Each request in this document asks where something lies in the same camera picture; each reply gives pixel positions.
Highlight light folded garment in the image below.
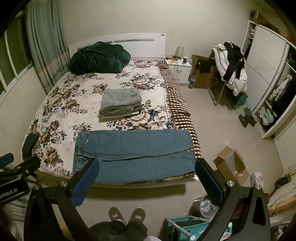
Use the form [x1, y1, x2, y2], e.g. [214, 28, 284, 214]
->
[99, 111, 142, 121]

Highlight dark cloth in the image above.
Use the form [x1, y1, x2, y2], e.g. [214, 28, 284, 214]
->
[22, 133, 40, 160]

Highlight black cloth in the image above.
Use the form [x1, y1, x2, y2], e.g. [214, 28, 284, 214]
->
[195, 58, 216, 75]

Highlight black striped track pants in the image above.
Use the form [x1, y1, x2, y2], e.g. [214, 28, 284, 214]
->
[223, 42, 245, 84]

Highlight chair with piled jackets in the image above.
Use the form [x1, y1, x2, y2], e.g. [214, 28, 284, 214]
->
[212, 44, 247, 96]

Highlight grey green curtain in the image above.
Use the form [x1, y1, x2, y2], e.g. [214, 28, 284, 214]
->
[25, 0, 70, 94]

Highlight teal storage rack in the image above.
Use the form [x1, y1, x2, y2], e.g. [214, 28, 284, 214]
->
[165, 214, 233, 241]

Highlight brown bag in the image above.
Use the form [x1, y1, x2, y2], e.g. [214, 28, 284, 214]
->
[251, 10, 278, 32]

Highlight grey trash bin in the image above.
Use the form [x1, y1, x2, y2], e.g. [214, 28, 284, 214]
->
[190, 195, 220, 218]

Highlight dark green duvet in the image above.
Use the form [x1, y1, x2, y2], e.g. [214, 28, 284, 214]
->
[68, 41, 131, 75]

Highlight white nightstand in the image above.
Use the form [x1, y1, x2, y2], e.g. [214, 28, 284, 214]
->
[164, 57, 192, 85]

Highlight bed with floral blanket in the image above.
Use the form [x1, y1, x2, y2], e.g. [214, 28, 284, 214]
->
[22, 57, 201, 189]

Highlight open cardboard box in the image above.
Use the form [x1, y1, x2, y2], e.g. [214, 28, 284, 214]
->
[213, 146, 250, 186]

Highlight orange bag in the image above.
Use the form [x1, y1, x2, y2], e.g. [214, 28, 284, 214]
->
[287, 27, 296, 45]

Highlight pair of dark shoes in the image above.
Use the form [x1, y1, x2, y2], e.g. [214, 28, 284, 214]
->
[239, 108, 257, 127]

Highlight blue denim pants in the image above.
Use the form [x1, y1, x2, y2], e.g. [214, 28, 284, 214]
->
[73, 129, 197, 183]

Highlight white wardrobe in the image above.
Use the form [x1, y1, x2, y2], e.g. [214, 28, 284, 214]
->
[240, 20, 296, 139]

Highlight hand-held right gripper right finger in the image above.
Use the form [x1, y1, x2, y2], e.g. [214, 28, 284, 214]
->
[195, 158, 271, 241]

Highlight person's left slipper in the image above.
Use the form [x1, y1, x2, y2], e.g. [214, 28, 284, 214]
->
[109, 207, 127, 225]

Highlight teal storage box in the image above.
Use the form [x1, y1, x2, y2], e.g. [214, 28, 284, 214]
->
[236, 91, 248, 107]

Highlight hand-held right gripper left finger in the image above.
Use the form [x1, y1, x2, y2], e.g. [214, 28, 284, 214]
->
[24, 158, 100, 241]

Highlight person's right slipper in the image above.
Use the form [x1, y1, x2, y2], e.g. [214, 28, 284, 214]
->
[128, 207, 146, 224]

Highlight person's legs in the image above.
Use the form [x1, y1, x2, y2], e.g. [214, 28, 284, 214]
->
[89, 220, 148, 241]

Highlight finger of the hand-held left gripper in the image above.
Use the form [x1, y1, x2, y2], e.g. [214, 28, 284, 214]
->
[9, 156, 41, 179]
[0, 153, 14, 169]

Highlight brown cardboard box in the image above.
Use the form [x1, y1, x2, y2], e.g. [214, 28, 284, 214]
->
[191, 54, 220, 89]

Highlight mint green folded clothes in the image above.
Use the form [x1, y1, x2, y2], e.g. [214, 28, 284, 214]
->
[261, 109, 277, 125]

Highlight white headboard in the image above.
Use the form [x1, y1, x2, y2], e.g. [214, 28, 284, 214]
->
[68, 32, 166, 59]

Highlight metal folding chair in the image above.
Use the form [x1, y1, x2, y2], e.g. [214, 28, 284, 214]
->
[208, 80, 238, 109]

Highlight pink plastic bag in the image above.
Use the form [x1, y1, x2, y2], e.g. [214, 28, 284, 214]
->
[251, 171, 264, 186]

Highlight white framed window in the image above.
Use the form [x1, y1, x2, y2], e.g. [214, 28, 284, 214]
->
[0, 9, 34, 93]

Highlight grey folded fleece garment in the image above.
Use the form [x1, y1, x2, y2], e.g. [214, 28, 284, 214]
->
[100, 88, 143, 116]

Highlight person's slipper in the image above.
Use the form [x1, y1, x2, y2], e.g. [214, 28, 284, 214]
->
[109, 207, 127, 225]
[128, 207, 146, 224]

